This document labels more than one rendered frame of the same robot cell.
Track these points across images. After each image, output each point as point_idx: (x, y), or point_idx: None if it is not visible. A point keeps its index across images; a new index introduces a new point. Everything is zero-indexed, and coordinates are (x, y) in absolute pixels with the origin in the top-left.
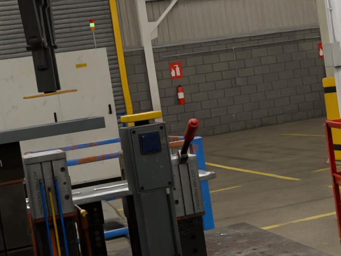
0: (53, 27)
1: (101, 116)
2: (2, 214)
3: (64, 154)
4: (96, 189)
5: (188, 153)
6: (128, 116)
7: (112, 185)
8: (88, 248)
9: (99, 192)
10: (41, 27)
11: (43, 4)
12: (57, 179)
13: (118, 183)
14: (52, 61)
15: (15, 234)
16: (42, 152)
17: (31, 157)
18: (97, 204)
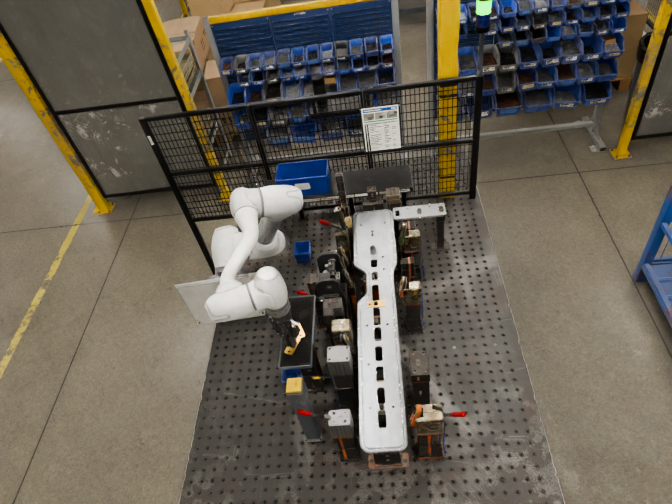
0: (294, 334)
1: (282, 367)
2: None
3: (327, 362)
4: (384, 389)
5: (340, 424)
6: (287, 378)
7: (385, 397)
8: None
9: (368, 389)
10: (280, 331)
11: (280, 327)
12: (327, 363)
13: (391, 401)
14: (285, 340)
15: None
16: (344, 353)
17: (327, 349)
18: None
